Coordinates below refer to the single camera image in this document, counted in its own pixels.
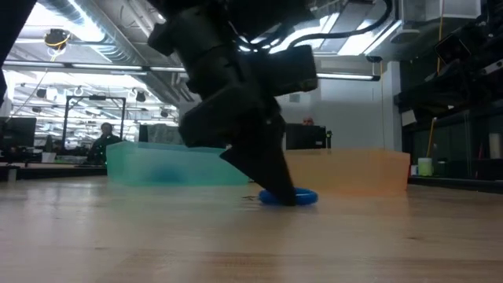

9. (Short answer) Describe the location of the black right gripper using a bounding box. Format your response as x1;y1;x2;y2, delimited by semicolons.
431;58;490;103

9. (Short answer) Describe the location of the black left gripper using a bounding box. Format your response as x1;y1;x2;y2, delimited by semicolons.
178;50;298;208

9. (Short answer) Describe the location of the black computer monitor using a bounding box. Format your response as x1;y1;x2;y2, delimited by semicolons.
285;123;327;150
0;116;37;153

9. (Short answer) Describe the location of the white paper tag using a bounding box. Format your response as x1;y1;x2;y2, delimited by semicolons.
400;109;417;127

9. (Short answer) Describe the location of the dark shelf unit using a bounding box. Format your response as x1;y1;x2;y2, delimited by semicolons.
400;109;503;182

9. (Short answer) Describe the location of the white cylinder container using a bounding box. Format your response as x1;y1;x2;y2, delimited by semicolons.
488;132;503;160

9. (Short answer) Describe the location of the orange translucent plastic bin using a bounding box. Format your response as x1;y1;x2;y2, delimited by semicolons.
283;148;411;197

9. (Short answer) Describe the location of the pale green cup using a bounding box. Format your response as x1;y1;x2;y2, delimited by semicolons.
417;157;433;177

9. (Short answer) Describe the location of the long ceiling light bar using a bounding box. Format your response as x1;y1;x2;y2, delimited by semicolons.
316;72;381;82

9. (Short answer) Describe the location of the black monitor with grey cloth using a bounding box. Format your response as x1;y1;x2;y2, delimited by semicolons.
138;123;185;145

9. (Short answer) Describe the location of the teal translucent plastic bin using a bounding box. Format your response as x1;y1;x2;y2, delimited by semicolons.
105;141;251;187

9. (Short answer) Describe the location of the dark side desk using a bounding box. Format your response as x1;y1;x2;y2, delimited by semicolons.
0;161;108;182

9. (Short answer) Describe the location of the yellow black hanging reel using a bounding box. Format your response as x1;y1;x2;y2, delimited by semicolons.
43;28;72;51

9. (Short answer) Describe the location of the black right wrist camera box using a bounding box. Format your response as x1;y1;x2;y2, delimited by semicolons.
434;33;472;66

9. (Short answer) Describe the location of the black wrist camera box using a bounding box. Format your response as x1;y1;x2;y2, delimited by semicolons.
434;33;472;66
251;44;319;98

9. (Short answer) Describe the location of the yellow hanging cable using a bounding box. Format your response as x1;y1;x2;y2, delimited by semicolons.
426;0;445;158

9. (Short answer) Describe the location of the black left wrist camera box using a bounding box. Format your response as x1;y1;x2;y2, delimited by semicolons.
251;44;319;98

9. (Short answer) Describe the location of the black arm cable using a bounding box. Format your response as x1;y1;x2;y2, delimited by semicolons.
288;0;394;50

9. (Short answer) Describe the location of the wide black metal frame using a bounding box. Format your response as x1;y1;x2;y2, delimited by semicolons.
61;95;127;146

